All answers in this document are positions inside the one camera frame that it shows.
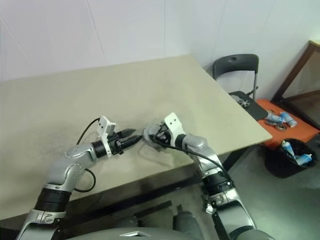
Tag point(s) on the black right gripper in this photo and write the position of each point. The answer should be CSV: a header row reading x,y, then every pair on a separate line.
x,y
166,138

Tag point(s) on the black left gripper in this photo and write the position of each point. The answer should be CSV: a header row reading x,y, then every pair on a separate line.
x,y
116,143

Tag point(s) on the grey ribbed motor lid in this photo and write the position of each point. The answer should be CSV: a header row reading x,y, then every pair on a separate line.
x,y
150,132

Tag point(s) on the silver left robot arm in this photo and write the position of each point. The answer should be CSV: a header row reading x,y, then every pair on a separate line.
x,y
65,170

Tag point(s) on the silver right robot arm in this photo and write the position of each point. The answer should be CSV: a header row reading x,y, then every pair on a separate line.
x,y
212,162

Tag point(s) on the spoked metal wheel part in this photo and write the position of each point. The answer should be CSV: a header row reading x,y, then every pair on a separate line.
x,y
241,102

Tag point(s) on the long black tape strip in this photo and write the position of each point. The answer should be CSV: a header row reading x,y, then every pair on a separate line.
x,y
152,208

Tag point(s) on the short black tape strip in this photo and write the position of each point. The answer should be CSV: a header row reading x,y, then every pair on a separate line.
x,y
179,208

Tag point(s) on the dark rounded shape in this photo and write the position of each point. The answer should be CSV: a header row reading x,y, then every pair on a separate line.
x,y
186,222
127,221

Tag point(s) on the white floor latch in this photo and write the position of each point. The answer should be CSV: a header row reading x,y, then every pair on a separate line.
x,y
207,207

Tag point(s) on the grey robot torso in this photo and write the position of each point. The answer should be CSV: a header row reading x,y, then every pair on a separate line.
x,y
150,231

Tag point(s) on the dark grey folding chair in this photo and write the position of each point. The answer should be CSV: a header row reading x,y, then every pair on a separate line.
x,y
235,62

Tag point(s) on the blue white tube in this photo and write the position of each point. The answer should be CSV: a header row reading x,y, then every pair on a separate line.
x,y
287,150
303,159
275,118
288,119

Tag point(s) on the black waste bin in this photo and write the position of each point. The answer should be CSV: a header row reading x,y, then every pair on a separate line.
x,y
277,167

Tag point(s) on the orange mat with parts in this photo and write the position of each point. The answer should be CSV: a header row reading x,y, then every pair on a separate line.
x,y
300,135

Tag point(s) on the dark framed cabinet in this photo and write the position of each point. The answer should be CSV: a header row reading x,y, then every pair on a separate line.
x,y
295,80

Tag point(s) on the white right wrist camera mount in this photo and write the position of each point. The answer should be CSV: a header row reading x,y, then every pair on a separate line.
x,y
175,122

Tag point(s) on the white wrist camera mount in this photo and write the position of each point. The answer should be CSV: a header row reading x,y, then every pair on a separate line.
x,y
175,122
105,125

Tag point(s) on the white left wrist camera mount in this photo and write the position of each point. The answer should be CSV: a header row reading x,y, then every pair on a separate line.
x,y
105,125

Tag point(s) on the black table frame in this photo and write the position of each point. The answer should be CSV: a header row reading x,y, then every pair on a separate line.
x,y
140,190

